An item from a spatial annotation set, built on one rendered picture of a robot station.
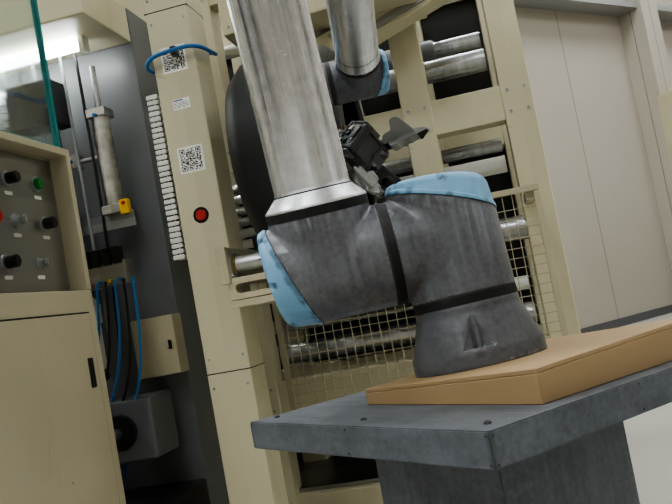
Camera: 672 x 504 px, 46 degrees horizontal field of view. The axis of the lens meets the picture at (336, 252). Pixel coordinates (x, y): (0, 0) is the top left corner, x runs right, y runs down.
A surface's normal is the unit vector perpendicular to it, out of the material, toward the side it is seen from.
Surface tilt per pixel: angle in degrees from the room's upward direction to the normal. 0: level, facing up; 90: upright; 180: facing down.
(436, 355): 71
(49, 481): 90
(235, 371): 90
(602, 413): 90
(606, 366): 90
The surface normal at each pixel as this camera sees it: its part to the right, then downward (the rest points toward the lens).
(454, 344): -0.49, -0.32
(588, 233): 0.56, -0.15
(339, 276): 0.03, 0.15
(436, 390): -0.81, 0.11
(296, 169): -0.25, 0.13
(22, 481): 0.96, -0.19
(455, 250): -0.08, -0.07
